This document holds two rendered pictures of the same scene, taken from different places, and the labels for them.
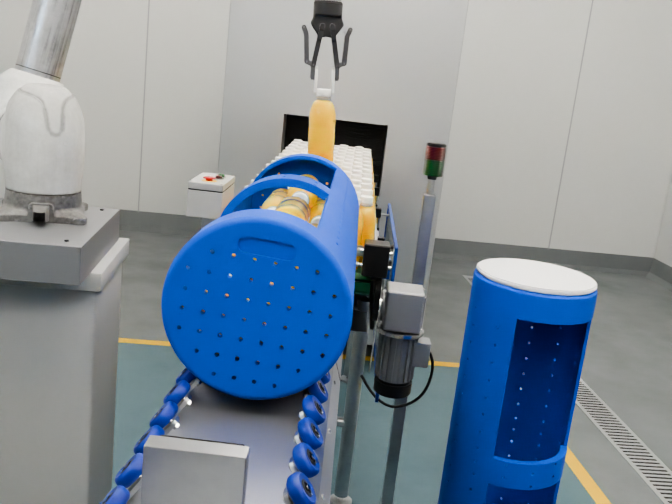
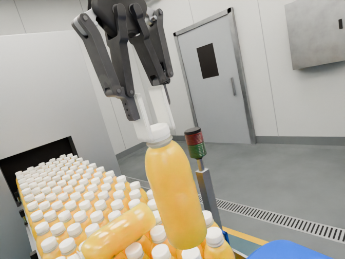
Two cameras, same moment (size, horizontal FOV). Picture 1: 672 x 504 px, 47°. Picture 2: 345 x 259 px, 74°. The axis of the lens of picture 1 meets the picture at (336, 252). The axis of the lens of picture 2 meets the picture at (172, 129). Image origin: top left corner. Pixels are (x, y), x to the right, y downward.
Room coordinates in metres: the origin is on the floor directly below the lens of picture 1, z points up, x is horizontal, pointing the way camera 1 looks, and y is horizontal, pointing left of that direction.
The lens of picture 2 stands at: (1.80, 0.26, 1.46)
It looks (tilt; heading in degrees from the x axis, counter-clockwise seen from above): 13 degrees down; 324
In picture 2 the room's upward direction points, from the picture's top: 15 degrees counter-clockwise
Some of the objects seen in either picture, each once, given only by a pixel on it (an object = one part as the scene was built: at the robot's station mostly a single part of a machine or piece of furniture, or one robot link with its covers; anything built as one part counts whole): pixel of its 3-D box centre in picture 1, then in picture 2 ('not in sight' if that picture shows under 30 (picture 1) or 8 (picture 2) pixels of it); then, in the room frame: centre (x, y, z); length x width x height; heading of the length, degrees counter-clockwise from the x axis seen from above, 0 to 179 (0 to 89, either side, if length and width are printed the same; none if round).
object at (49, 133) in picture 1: (43, 136); not in sight; (1.64, 0.65, 1.24); 0.18 x 0.16 x 0.22; 36
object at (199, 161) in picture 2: (433, 169); (197, 150); (2.40, -0.27, 1.18); 0.06 x 0.06 x 0.16
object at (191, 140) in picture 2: (435, 152); (194, 137); (2.40, -0.27, 1.23); 0.06 x 0.06 x 0.04
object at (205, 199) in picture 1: (211, 194); not in sight; (2.24, 0.38, 1.05); 0.20 x 0.10 x 0.10; 179
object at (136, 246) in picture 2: not in sight; (134, 251); (2.27, 0.11, 1.09); 0.04 x 0.04 x 0.02
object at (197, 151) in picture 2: (433, 167); (196, 148); (2.40, -0.27, 1.18); 0.06 x 0.06 x 0.05
